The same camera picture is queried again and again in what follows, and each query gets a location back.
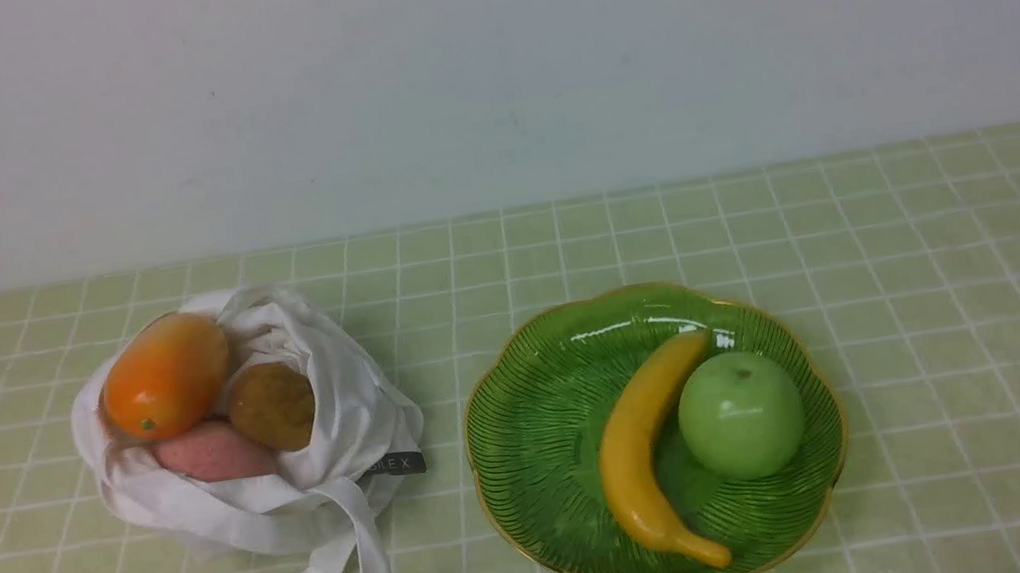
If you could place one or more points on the white cloth tote bag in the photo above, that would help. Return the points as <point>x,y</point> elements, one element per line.
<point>325,499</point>

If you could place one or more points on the orange mango fruit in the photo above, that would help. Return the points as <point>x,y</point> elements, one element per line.
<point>168,378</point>

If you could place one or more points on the yellow banana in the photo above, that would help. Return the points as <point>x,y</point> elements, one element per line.
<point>628,444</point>

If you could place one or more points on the green apple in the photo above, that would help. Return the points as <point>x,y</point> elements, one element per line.
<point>741,416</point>

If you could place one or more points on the green leaf-shaped glass plate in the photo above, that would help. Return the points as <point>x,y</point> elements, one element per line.
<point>534,423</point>

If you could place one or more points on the brown kiwi fruit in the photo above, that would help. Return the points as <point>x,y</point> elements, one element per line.
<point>273,405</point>

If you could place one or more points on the pink peach fruit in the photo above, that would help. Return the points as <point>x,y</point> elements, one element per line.
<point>214,451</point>

